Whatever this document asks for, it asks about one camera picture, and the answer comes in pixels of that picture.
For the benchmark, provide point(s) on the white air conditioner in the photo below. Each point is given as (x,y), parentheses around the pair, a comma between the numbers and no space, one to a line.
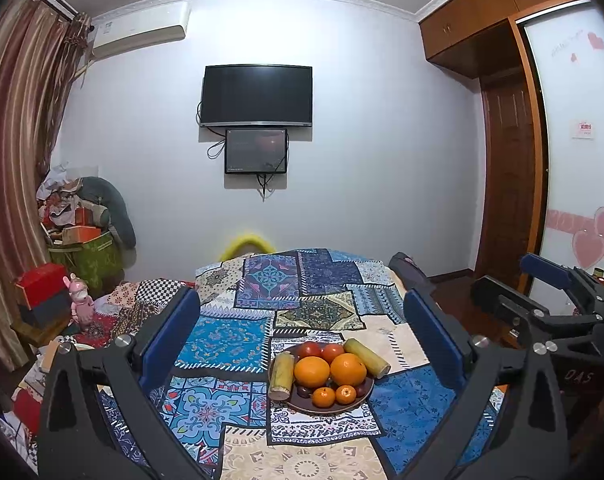
(137,30)

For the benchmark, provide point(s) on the white sliding door pink hearts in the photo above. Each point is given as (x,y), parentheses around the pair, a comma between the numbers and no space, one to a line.
(572,185)

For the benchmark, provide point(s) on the brown wooden upper cabinet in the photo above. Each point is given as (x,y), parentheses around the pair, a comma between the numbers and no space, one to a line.
(472,20)

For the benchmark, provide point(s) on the pile of paper clutter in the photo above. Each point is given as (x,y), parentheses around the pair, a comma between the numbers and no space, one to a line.
(57,200)

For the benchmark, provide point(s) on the patchwork printed blanket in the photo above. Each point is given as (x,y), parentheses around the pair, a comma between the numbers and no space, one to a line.
(232,340)

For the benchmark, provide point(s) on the yellow plush item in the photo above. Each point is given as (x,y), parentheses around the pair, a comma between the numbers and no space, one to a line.
(247,240)

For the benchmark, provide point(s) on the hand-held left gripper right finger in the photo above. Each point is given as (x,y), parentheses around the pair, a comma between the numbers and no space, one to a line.
(434,335)

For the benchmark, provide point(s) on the orange box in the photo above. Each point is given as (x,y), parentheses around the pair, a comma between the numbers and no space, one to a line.
(82,234)

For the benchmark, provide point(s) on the pink rabbit toy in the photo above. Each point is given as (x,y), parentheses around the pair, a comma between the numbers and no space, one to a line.
(81,302)

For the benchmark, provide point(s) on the dark grey object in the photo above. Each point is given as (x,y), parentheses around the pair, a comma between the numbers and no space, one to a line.
(407,270)

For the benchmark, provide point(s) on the black wall television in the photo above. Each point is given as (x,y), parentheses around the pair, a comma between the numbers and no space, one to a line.
(257,92)

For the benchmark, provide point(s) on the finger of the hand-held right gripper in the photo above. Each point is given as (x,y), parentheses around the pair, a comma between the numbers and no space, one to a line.
(502,305)
(544,269)

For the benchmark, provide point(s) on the dark brown plate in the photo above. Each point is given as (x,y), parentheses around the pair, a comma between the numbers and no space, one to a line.
(327,409)

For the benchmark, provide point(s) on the brown wooden door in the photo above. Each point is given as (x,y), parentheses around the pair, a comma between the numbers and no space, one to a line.
(512,185)

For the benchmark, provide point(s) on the striped brown curtain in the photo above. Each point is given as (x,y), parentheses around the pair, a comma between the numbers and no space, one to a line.
(12,160)

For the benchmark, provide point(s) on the red label sticker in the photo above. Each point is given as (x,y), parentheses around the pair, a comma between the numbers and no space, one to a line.
(583,129)

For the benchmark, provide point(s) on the large red tomato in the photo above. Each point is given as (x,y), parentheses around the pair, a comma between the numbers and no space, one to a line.
(309,349)

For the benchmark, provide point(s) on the large orange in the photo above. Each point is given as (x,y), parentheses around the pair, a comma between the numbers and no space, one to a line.
(348,369)
(312,371)

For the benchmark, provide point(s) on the small red tomato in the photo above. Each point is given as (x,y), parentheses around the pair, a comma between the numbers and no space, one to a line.
(333,352)

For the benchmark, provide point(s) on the red box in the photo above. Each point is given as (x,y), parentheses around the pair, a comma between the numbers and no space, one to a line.
(39,282)

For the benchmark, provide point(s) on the small wall monitor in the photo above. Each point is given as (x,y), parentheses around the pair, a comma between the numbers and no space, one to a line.
(256,151)

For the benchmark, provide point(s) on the dark grey box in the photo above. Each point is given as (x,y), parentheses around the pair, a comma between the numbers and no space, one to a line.
(44,310)

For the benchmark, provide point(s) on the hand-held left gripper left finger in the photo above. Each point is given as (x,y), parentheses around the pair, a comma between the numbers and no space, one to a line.
(172,335)

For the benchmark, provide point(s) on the small tangerine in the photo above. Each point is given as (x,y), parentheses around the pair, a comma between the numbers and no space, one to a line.
(323,396)
(345,394)

